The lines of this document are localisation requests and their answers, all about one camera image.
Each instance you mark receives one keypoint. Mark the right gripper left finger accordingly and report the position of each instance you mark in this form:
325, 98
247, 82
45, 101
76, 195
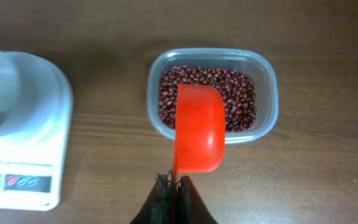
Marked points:
158, 207

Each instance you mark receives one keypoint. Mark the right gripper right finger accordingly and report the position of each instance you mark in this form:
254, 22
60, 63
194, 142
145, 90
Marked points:
190, 208

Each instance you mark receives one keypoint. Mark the white digital kitchen scale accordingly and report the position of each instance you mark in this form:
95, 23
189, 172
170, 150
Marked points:
34, 141

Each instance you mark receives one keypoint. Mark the clear plastic food container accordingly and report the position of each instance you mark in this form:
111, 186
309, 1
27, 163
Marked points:
251, 63

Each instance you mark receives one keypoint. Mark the red adzuki beans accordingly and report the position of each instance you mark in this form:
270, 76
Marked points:
236, 88

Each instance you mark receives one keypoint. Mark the orange measuring scoop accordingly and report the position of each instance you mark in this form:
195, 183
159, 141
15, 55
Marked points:
199, 130

